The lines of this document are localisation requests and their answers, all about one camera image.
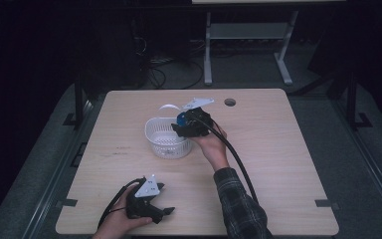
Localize black metal post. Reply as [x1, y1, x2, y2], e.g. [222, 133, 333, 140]
[345, 72, 358, 131]
[74, 75, 85, 127]

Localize right hand-held gripper black cable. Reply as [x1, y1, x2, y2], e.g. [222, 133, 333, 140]
[193, 115, 261, 204]

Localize aluminium floor rail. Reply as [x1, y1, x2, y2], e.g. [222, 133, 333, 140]
[331, 99, 382, 230]
[21, 99, 96, 239]

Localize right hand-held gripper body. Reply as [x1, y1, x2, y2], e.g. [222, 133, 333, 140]
[175, 97, 215, 138]

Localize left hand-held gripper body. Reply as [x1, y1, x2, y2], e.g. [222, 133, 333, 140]
[175, 97, 215, 138]

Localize grey metal stand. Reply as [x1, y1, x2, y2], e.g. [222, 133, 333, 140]
[203, 9, 300, 87]

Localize white plastic basket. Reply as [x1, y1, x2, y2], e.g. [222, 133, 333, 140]
[144, 104, 194, 160]

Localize black floor cables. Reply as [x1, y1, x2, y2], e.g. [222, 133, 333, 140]
[132, 36, 205, 91]

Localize person's left hand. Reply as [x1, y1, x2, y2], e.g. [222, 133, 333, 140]
[92, 184, 154, 239]

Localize person's right hand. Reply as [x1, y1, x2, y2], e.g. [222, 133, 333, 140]
[190, 123, 231, 172]

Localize black tape strip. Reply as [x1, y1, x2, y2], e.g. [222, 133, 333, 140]
[314, 198, 340, 211]
[61, 197, 79, 208]

